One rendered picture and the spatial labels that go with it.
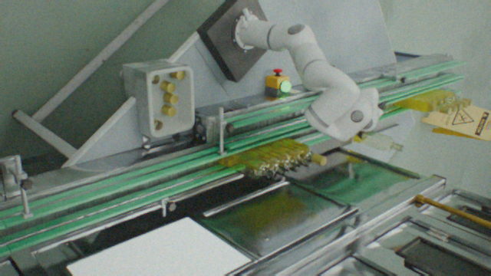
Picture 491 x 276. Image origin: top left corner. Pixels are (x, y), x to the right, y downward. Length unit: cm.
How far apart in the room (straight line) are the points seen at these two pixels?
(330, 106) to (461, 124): 356
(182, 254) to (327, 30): 126
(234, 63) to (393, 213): 78
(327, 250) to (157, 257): 50
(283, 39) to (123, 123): 60
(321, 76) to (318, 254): 52
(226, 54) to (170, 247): 72
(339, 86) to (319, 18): 87
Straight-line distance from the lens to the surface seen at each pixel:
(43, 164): 216
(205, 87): 176
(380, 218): 165
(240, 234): 147
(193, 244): 142
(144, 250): 142
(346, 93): 132
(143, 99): 156
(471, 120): 484
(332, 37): 224
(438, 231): 168
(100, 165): 153
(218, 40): 168
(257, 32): 166
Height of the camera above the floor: 212
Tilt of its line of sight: 45 degrees down
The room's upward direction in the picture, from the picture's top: 112 degrees clockwise
